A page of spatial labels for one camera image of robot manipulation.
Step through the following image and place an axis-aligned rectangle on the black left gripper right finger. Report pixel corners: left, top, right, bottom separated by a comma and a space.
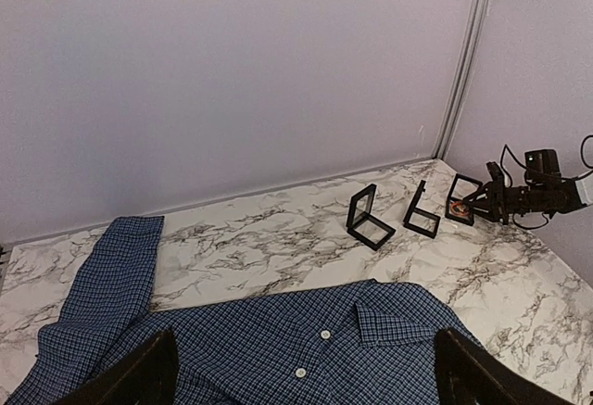
435, 328, 563, 405

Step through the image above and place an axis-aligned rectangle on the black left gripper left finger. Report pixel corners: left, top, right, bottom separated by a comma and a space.
57, 330, 179, 405

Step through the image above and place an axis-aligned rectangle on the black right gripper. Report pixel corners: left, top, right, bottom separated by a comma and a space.
462, 177, 510, 224

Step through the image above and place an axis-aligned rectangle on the blue plaid shirt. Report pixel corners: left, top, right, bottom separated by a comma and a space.
8, 217, 465, 404

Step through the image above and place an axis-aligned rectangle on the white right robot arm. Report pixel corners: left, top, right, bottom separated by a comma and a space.
462, 146, 592, 225

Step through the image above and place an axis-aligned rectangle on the black open display box right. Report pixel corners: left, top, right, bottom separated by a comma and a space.
445, 173, 483, 226

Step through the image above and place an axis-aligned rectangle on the black open display box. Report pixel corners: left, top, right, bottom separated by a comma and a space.
445, 173, 483, 226
346, 184, 396, 251
403, 180, 441, 239

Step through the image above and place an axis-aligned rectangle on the black open display box middle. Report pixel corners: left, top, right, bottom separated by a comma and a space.
403, 180, 441, 239

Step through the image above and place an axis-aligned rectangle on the black open display box left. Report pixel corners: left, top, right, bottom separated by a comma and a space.
346, 184, 396, 251

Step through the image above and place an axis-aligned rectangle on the black wrist camera on right gripper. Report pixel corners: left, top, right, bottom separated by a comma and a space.
486, 161, 505, 184

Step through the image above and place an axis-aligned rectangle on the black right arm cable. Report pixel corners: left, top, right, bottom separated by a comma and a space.
499, 133, 593, 231

